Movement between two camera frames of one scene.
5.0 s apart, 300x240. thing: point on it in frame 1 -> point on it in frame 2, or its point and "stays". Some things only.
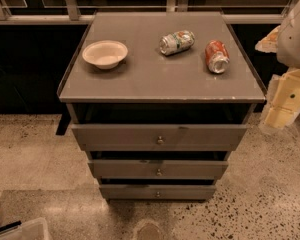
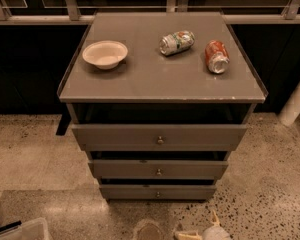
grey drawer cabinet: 158,100 stays
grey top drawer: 158,138 stays
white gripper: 295,37 -> 217,233
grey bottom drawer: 158,191 stays
